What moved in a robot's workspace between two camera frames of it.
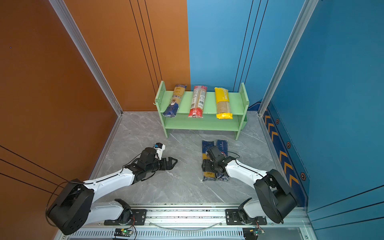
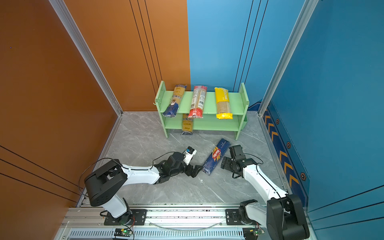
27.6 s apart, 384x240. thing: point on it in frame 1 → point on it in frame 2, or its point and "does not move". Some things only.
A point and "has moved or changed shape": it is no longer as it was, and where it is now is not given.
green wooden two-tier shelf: (239, 101) does not move
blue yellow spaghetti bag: (172, 110) does not move
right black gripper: (205, 164) → (225, 163)
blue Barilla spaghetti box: (222, 146) has moved or changed shape
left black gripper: (165, 167) → (191, 173)
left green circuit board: (123, 232) does not move
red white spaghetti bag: (197, 106) does not move
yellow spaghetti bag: (223, 105) does not move
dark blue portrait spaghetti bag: (206, 145) → (187, 125)
